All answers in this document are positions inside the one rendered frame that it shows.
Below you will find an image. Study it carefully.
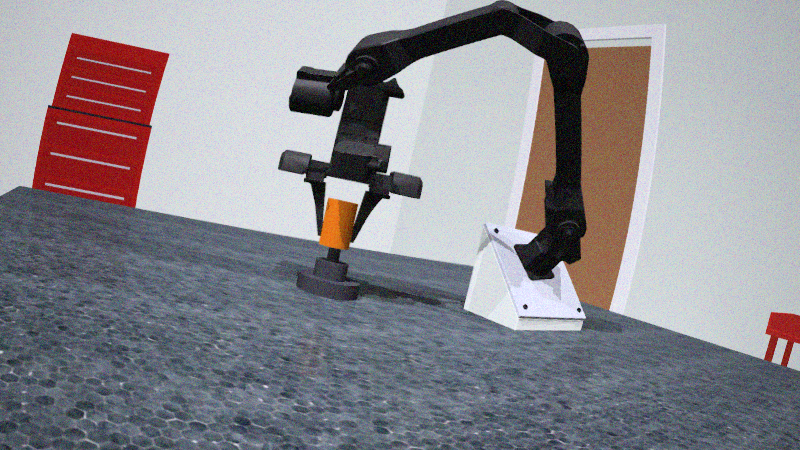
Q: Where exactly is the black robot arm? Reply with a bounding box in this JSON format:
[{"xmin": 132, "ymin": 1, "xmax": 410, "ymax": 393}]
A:
[{"xmin": 288, "ymin": 0, "xmax": 589, "ymax": 281}]

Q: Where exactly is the orange knob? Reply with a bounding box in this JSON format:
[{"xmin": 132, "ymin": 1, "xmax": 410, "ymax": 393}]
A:
[{"xmin": 319, "ymin": 198, "xmax": 358, "ymax": 250}]

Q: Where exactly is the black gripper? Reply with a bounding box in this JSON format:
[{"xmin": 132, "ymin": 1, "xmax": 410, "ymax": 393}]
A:
[{"xmin": 278, "ymin": 118, "xmax": 423, "ymax": 243}]

